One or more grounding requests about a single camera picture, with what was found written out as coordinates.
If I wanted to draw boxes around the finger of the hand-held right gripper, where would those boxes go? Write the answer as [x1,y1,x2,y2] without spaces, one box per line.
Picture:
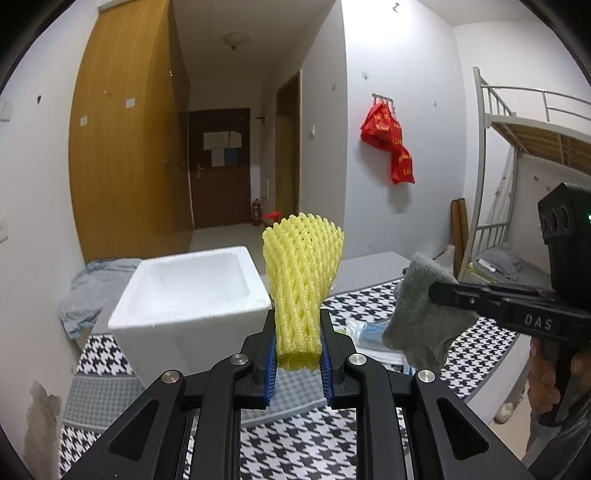
[428,280,509,324]

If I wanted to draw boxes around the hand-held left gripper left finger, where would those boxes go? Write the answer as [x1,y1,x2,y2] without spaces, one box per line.
[60,310,279,480]

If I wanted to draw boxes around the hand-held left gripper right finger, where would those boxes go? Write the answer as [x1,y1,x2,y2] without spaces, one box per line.
[318,310,536,480]

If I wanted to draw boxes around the blue face mask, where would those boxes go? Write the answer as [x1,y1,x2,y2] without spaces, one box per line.
[344,318,403,366]

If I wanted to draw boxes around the grey cloth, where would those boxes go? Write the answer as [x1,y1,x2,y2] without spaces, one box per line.
[381,251,477,372]

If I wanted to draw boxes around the white foam box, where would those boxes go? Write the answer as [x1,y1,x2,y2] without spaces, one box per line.
[107,246,272,391]

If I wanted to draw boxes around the yellow foam fruit net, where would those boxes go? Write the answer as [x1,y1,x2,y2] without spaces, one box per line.
[262,212,345,373]

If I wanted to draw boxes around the person's right hand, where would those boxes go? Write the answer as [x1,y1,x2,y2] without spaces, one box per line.
[527,337,591,414]

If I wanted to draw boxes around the grey bedding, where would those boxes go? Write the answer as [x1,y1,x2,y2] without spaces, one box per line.
[475,244,525,281]

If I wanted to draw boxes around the wooden boards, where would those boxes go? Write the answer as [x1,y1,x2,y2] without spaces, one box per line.
[451,198,468,278]

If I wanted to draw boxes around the houndstooth mat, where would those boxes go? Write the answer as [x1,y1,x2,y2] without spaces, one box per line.
[58,277,522,480]

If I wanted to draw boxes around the person's white shoe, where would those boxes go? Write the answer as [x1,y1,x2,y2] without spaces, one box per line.
[495,403,523,424]

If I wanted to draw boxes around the metal bunk bed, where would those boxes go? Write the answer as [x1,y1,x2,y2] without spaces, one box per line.
[466,67,591,296]

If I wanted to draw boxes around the small red plastic bag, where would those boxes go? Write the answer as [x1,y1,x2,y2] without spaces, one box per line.
[390,145,415,185]

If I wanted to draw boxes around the person's leg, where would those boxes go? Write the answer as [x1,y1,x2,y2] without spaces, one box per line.
[524,408,585,469]

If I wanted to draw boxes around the dark brown door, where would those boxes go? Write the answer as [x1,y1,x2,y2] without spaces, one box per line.
[187,108,252,230]

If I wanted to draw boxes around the large red plastic bag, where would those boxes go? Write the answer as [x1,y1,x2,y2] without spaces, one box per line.
[360,102,402,151]

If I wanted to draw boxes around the light blue crumpled cloth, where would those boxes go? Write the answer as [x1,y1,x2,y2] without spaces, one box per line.
[59,258,143,340]

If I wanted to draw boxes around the wooden wardrobe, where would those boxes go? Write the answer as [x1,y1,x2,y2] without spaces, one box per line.
[68,0,192,264]

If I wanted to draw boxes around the wooden side door frame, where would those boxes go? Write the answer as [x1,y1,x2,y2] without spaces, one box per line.
[276,70,302,227]

